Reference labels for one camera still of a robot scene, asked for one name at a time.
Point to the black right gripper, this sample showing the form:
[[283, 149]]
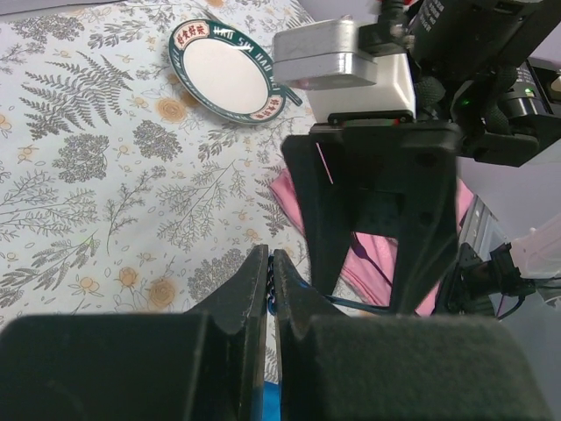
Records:
[[397, 181]]

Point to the blue satin napkin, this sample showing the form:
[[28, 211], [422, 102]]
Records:
[[271, 402]]

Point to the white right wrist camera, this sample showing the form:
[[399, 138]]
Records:
[[324, 59]]

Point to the pink floral placemat cloth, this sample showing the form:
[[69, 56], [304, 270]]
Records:
[[284, 192]]

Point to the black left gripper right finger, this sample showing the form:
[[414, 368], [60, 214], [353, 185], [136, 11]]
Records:
[[337, 367]]

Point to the white plate teal rim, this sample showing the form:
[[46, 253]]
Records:
[[226, 71]]

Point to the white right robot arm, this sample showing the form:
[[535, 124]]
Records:
[[470, 65]]

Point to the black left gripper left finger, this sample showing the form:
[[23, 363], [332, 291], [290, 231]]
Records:
[[203, 364]]

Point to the purple metallic fork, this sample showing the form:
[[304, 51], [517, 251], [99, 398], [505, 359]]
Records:
[[372, 261]]

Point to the blue fork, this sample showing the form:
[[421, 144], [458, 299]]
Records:
[[288, 293]]

